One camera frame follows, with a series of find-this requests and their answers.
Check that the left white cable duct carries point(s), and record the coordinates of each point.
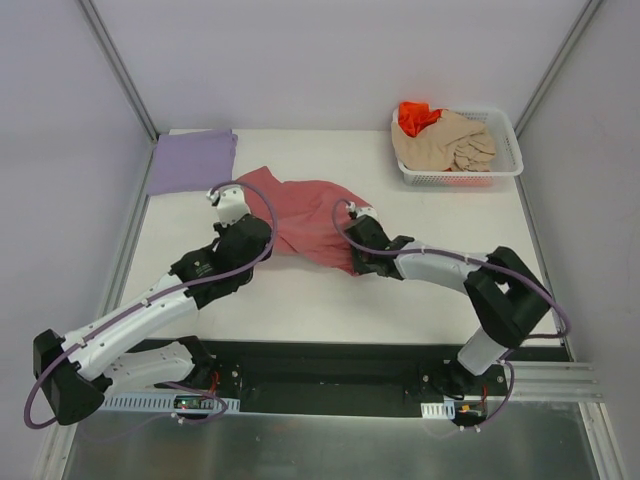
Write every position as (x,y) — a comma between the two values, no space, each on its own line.
(167,402)

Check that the beige t shirt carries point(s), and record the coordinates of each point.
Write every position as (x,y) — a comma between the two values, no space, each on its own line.
(453,143)

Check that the orange t shirt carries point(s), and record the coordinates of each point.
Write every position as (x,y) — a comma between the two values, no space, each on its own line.
(414,117)

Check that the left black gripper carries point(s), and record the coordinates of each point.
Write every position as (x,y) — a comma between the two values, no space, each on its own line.
(257,232)

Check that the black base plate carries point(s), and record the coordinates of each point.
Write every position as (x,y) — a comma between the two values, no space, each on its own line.
(369,380)

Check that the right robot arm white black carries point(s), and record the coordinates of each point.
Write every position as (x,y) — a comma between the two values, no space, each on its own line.
(506,297)

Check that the right white cable duct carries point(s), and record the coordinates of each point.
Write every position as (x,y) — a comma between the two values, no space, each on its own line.
(451,409)

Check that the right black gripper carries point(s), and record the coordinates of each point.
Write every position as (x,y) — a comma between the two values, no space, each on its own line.
(364,235)

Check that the folded purple t shirt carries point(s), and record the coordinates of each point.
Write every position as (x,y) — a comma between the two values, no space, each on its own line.
(191,162)

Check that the white cable duct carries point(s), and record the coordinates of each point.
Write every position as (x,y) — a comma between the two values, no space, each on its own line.
(451,409)
(167,402)

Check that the aluminium frame post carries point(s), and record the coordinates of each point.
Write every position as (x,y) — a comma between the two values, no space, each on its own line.
(117,66)
(578,29)

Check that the left aluminium frame post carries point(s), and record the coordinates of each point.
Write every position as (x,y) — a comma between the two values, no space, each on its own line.
(117,66)

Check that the right aluminium frame post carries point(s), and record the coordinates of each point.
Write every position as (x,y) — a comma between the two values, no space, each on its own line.
(578,29)

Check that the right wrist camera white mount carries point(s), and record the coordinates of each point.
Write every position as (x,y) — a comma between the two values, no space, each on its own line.
(362,210)

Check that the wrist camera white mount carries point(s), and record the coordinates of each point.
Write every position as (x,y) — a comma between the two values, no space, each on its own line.
(362,210)
(230,204)

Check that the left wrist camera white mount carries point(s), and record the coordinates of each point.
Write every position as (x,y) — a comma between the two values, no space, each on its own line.
(230,204)

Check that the pink t shirt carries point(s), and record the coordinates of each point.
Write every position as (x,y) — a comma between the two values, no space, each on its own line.
(304,215)

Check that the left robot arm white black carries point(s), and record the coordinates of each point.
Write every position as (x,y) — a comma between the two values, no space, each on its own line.
(78,371)

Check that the aluminium front rail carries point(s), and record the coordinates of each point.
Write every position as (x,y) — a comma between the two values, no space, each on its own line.
(571,382)

